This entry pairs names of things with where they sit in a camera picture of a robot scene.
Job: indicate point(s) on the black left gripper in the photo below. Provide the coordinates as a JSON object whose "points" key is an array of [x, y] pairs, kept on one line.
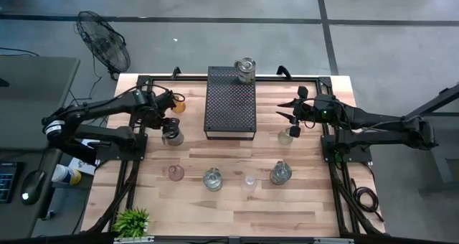
{"points": [[165, 105]]}

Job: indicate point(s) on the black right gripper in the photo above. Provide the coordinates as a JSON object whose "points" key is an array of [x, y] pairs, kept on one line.
{"points": [[319, 109]]}

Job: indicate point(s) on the amber glass candlestick holder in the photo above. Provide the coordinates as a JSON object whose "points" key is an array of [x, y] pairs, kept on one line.
{"points": [[180, 108]]}

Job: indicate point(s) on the green-tinted glass candlestick holder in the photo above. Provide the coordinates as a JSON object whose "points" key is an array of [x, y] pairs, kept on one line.
{"points": [[285, 138]]}

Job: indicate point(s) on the candle tin with cake label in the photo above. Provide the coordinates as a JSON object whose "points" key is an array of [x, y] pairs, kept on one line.
{"points": [[212, 179]]}

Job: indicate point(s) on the candle tin with floral label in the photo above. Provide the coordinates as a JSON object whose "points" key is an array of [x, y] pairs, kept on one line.
{"points": [[280, 173]]}

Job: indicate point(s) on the clear glass candlestick holder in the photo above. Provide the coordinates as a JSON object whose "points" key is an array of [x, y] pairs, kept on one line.
{"points": [[249, 183]]}

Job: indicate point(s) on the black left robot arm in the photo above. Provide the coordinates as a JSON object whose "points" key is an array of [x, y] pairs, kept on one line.
{"points": [[93, 109]]}

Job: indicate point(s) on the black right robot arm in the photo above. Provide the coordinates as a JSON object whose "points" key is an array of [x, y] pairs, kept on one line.
{"points": [[380, 122]]}

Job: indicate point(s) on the pink glass candlestick holder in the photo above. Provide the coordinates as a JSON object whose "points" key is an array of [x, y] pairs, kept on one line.
{"points": [[176, 173]]}

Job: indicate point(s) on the black perforated metal rack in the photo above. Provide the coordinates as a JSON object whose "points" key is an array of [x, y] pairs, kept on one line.
{"points": [[229, 107]]}

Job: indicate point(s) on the white and blue box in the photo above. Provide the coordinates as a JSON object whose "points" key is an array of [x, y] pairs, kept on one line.
{"points": [[84, 166]]}

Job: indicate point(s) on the green plant in white pot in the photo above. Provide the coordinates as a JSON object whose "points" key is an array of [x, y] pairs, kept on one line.
{"points": [[131, 222]]}

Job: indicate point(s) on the silver aluminium profile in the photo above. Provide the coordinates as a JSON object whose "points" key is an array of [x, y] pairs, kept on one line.
{"points": [[143, 240]]}

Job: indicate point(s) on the black floor fan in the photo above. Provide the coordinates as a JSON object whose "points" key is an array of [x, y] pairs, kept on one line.
{"points": [[104, 43]]}

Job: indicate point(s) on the white cylindrical container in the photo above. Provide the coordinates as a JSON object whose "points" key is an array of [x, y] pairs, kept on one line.
{"points": [[64, 174]]}

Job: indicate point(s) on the grey desk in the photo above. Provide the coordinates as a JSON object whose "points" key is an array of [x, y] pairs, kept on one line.
{"points": [[28, 93]]}

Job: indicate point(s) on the black computer mouse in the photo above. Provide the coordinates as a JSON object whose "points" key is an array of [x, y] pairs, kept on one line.
{"points": [[32, 186]]}

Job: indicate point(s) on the black metal stand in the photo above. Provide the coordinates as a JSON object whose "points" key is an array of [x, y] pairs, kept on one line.
{"points": [[441, 100]]}

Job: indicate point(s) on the black keyboard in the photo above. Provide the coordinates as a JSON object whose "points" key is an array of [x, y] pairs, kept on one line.
{"points": [[7, 183]]}

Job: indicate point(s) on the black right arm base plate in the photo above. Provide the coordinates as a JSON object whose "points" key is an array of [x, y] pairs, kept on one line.
{"points": [[355, 156]]}

